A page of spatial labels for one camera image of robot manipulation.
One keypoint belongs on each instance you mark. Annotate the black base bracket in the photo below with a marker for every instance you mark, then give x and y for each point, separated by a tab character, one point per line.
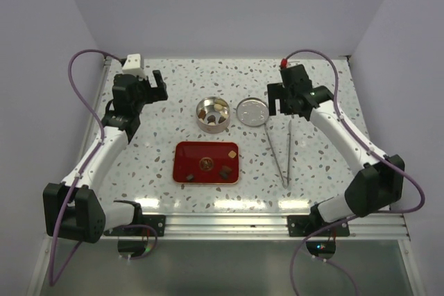
300	225
157	222

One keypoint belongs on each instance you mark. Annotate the dark square chocolate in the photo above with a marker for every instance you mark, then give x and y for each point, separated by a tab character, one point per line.
190	178

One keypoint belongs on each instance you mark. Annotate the round metal tin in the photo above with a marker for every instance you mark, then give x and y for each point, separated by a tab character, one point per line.
207	104

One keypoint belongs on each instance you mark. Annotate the black right base bracket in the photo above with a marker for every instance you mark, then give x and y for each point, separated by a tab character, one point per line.
300	225

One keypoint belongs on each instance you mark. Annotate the aluminium mounting rail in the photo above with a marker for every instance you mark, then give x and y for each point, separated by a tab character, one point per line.
272	227

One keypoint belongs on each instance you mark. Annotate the brown rectangular chocolate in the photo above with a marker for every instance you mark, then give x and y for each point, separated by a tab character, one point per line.
202	114

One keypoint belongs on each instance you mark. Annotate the red rectangular tray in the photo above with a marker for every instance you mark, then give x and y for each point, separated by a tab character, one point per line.
204	160

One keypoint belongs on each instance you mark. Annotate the black left base bracket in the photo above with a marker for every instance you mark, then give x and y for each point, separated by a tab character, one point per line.
157	222

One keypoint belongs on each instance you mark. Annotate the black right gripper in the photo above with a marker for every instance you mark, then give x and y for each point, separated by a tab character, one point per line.
277	91

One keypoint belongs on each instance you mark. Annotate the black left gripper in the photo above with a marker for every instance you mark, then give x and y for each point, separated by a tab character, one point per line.
155	93

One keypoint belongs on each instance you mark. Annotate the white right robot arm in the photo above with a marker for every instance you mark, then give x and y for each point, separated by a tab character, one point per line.
376	183

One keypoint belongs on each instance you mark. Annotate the round metal tin lid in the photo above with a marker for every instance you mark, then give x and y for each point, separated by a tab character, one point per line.
252	112

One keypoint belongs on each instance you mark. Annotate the dark ridged chocolate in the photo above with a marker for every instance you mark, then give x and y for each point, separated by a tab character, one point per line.
223	174

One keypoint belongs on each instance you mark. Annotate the metal tweezers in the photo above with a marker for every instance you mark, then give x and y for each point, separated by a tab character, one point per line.
285	180

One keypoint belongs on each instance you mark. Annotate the tan square Sweet chocolate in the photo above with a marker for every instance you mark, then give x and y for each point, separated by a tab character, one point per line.
220	102

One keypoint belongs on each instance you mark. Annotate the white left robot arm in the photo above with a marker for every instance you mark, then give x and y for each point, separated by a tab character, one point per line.
72	209

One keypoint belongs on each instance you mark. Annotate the dark oval chocolate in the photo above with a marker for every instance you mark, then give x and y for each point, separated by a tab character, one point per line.
211	118

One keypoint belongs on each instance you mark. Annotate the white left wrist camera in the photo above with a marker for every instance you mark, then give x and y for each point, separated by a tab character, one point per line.
134	65

